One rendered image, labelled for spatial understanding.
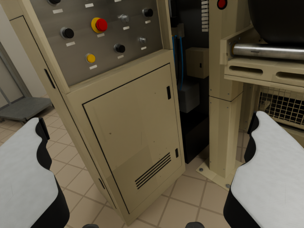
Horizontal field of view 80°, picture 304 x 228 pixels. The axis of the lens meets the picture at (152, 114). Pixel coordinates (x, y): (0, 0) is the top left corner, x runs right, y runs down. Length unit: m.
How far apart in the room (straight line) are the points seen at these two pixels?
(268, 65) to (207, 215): 0.89
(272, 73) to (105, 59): 0.62
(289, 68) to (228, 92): 0.34
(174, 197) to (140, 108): 0.70
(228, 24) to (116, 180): 0.87
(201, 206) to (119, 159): 0.63
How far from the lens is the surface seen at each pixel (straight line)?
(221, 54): 0.81
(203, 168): 1.46
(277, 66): 0.76
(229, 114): 1.06
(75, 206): 1.53
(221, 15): 0.92
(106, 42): 0.79
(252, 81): 0.81
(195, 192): 1.35
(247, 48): 0.80
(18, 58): 3.66
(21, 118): 2.87
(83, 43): 0.75
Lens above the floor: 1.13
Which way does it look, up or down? 32 degrees down
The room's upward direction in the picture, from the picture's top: 11 degrees counter-clockwise
